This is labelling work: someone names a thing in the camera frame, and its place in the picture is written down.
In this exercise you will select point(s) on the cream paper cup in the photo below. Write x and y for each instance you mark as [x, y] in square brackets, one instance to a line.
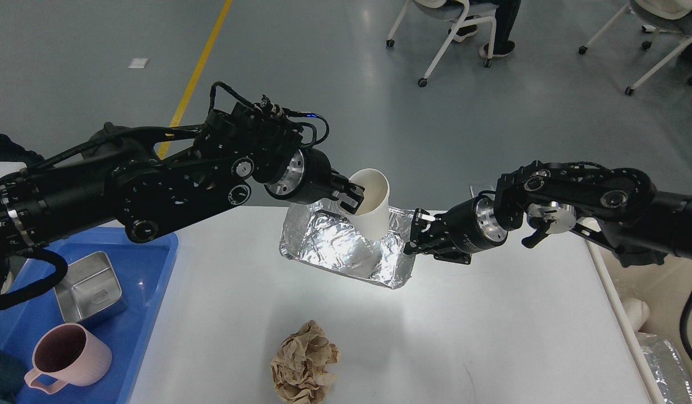
[372, 218]

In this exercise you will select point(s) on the aluminium foil tray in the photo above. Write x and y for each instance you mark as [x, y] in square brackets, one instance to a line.
[320, 236]

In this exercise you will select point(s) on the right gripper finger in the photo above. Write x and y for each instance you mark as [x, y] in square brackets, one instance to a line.
[436, 248]
[425, 227]

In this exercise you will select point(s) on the white chair at right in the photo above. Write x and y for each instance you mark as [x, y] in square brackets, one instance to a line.
[674, 17]

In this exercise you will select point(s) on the blue plastic tray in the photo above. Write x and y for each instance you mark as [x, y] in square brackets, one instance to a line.
[143, 272]

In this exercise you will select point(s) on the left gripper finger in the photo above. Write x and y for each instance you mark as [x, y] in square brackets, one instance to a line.
[349, 200]
[343, 185]

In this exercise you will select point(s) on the seated person dark trousers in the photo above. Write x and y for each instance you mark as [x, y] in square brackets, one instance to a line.
[505, 17]

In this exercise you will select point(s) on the steel rectangular container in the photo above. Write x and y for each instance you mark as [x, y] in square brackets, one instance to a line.
[91, 292]

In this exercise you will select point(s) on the foil tray in bin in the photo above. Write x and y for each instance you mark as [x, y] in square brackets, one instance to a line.
[668, 369]

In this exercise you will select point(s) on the white side table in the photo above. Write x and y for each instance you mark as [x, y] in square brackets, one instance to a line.
[7, 168]

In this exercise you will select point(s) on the brown paper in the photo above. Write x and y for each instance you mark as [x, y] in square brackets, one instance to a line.
[299, 368]

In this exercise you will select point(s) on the white cup in bin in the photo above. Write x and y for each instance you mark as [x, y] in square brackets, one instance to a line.
[635, 314]

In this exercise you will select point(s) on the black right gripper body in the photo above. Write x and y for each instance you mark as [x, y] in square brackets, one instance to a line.
[468, 228]

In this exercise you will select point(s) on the white office chair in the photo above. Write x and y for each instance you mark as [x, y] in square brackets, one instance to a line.
[459, 14]

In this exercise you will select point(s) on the pink mug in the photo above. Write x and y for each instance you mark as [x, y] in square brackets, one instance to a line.
[67, 354]

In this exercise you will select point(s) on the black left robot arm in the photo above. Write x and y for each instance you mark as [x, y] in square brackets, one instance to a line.
[155, 180]

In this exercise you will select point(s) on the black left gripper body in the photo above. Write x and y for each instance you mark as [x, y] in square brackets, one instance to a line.
[306, 179]

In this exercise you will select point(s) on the cream plastic bin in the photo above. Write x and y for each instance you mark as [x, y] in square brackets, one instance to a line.
[661, 294]

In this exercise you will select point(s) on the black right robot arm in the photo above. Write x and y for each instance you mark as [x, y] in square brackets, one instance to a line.
[617, 209]

